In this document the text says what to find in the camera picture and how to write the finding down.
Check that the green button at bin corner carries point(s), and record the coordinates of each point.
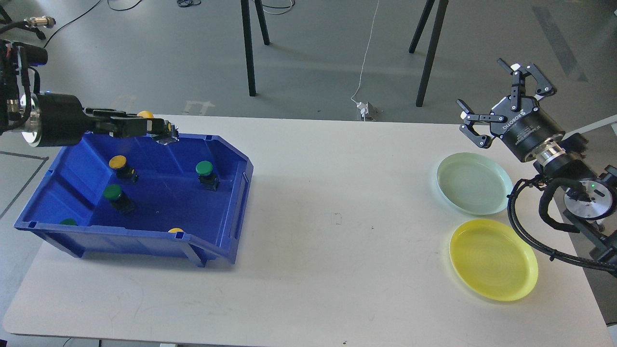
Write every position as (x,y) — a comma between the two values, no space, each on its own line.
(68,222)

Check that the yellow plate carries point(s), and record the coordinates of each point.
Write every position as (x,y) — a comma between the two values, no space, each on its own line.
(490,258)

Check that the black stand legs left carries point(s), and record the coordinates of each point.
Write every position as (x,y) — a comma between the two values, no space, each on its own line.
(248,39)

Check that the yellow push button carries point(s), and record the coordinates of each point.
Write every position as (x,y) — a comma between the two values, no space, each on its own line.
(160,130)
(123,170)

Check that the black stand legs right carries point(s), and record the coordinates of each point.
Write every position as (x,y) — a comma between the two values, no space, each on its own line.
(433,43)

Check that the white power adapter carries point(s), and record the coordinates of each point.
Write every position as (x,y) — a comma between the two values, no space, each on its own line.
(367,112)

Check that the light green plate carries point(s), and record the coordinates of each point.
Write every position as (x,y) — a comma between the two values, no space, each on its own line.
(473,183)

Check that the blue plastic bin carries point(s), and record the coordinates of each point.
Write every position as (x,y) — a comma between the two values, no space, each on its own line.
(167,194)

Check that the green push button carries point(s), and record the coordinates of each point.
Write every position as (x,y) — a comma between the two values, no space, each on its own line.
(206,175)
(118,199)

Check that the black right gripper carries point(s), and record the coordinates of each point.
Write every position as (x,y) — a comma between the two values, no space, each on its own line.
(525,127)

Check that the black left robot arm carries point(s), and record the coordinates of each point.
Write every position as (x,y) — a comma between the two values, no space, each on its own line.
(19,79)

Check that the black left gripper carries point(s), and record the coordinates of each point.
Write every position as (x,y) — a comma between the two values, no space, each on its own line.
(59,120)

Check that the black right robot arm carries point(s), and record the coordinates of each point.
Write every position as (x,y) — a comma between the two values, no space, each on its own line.
(574,198)

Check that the black stand legs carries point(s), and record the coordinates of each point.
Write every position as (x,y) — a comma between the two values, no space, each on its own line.
(248,39)
(433,43)

